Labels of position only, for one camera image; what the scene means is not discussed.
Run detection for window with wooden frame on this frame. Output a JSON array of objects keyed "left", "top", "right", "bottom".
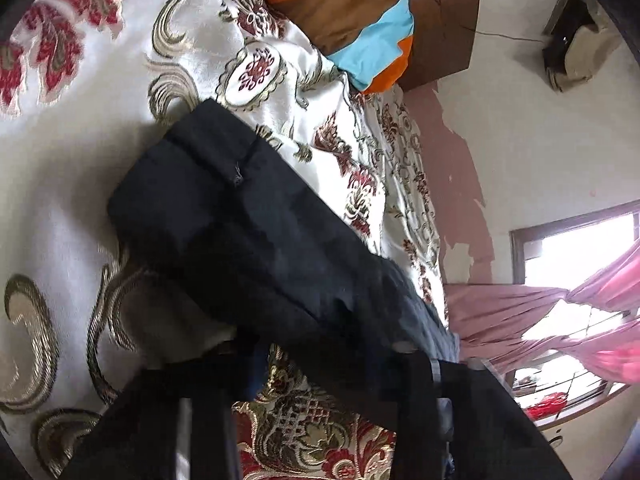
[{"left": 509, "top": 200, "right": 640, "bottom": 432}]

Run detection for floral bedspread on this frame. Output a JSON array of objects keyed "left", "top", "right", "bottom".
[{"left": 0, "top": 0, "right": 451, "bottom": 480}]

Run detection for black pants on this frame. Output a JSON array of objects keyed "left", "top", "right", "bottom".
[{"left": 107, "top": 97, "right": 462, "bottom": 432}]

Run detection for pink curtain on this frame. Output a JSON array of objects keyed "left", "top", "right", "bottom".
[{"left": 444, "top": 240, "right": 640, "bottom": 387}]

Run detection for wall-mounted fixture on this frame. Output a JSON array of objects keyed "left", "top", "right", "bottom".
[{"left": 542, "top": 0, "right": 624, "bottom": 92}]

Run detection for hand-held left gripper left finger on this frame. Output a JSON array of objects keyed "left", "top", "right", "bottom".
[{"left": 60, "top": 339, "right": 269, "bottom": 480}]

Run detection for red cloth outside window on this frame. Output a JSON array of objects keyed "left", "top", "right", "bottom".
[{"left": 526, "top": 391, "right": 569, "bottom": 419}]

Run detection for wooden headboard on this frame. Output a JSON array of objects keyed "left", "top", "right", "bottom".
[{"left": 394, "top": 0, "right": 484, "bottom": 92}]

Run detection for thin black wall cable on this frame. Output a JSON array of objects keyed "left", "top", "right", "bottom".
[{"left": 460, "top": 24, "right": 547, "bottom": 45}]

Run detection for striped orange blue brown pillow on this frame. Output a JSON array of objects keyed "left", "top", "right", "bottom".
[{"left": 262, "top": 0, "right": 416, "bottom": 95}]

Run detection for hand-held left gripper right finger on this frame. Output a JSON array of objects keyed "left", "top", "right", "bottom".
[{"left": 394, "top": 351, "right": 574, "bottom": 480}]

